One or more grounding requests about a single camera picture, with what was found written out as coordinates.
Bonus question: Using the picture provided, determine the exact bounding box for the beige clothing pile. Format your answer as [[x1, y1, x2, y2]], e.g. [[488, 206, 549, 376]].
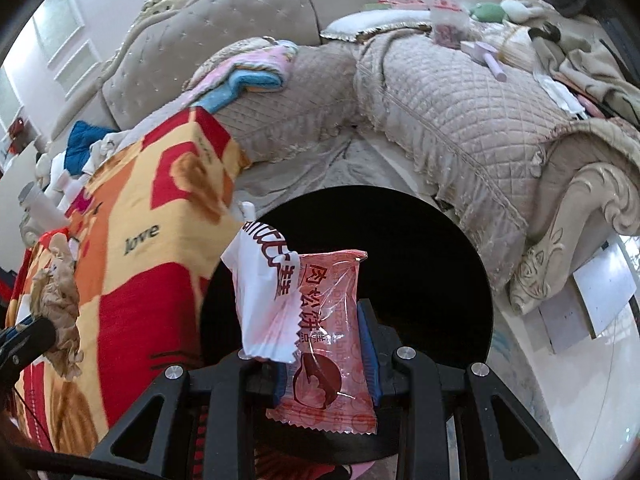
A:
[[530, 17, 640, 128]]

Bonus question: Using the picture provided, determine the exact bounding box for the red orange printed blanket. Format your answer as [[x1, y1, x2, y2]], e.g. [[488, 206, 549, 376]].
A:
[[10, 106, 251, 461]]

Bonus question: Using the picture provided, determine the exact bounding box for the white bottle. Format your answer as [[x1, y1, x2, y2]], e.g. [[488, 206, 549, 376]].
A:
[[18, 182, 71, 233]]

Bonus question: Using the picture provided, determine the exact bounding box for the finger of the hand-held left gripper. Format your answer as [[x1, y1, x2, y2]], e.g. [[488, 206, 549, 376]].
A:
[[0, 316, 59, 377]]

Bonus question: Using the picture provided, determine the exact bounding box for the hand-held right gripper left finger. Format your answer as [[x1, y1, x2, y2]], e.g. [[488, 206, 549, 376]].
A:
[[89, 348, 286, 480]]

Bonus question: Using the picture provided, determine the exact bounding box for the clear plastic bag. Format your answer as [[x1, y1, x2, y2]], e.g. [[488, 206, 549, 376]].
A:
[[429, 0, 473, 50]]

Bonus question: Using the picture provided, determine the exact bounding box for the green plush toy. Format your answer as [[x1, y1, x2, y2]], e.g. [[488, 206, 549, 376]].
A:
[[470, 2, 506, 23]]

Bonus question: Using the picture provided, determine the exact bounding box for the white cushion with gold trim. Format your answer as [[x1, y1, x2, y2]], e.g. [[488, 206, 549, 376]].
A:
[[320, 10, 436, 45]]

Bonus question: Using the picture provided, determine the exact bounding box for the beige tufted sofa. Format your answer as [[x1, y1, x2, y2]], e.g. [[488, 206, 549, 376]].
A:
[[50, 0, 640, 321]]

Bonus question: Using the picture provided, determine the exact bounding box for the quilted beige seat cover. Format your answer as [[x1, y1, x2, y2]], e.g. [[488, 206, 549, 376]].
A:
[[354, 35, 551, 293], [220, 42, 361, 166]]

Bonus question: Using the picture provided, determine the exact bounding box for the pink flat packet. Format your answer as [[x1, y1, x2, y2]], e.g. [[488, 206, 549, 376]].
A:
[[377, 0, 433, 11]]

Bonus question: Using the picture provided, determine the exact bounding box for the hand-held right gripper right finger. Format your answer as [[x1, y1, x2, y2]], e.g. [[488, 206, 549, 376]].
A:
[[356, 299, 582, 480]]

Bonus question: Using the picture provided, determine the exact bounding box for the brown paper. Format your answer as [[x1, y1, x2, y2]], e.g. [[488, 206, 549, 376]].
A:
[[30, 232, 83, 381]]

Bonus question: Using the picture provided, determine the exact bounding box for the white printed snack wrapper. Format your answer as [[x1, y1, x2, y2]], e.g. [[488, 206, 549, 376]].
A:
[[220, 217, 302, 364]]

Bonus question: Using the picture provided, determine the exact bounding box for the blue cloth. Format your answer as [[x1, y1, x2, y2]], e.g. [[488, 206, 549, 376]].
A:
[[64, 120, 118, 177]]

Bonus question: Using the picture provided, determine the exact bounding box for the pink snack wrapper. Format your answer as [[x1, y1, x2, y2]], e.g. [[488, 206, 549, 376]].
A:
[[265, 248, 377, 436]]

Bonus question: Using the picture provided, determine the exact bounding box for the white cloth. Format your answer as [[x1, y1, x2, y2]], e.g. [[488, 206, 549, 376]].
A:
[[92, 132, 138, 173]]

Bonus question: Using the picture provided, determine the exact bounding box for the white paper sheet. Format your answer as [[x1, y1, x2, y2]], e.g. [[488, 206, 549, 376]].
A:
[[539, 300, 592, 356], [572, 246, 639, 339]]

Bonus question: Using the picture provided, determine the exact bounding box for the pink and blue folded towel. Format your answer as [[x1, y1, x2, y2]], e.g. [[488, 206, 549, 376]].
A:
[[182, 37, 301, 113]]

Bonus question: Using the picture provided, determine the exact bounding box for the grey plush cloth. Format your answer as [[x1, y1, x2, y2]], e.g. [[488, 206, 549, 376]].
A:
[[240, 130, 441, 221]]

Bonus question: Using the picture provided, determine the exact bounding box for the straw fan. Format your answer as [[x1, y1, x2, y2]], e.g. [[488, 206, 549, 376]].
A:
[[495, 27, 541, 68]]

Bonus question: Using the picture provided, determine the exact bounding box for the white plush toy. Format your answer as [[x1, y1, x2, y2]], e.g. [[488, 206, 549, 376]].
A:
[[500, 0, 546, 23]]

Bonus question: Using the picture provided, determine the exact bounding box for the black trash bin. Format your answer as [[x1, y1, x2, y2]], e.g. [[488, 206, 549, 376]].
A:
[[199, 185, 496, 463]]

